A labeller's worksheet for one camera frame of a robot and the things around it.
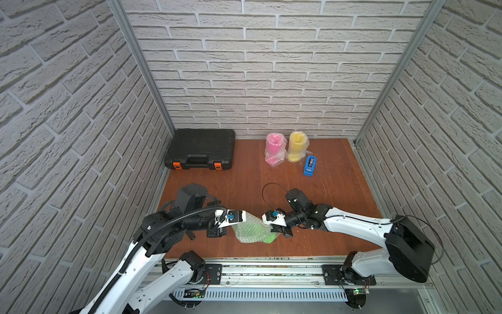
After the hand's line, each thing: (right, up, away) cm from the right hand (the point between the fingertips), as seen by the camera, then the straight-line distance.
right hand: (268, 227), depth 77 cm
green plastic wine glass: (-5, +2, -10) cm, 11 cm away
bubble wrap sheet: (+9, +32, +27) cm, 43 cm away
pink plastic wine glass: (+5, +37, +23) cm, 43 cm away
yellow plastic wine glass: (+17, +38, +26) cm, 49 cm away
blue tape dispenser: (+24, +24, +27) cm, 43 cm away
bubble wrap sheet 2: (+21, +32, +25) cm, 46 cm away
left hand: (-10, +11, -15) cm, 21 cm away
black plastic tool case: (-37, +34, +33) cm, 60 cm away
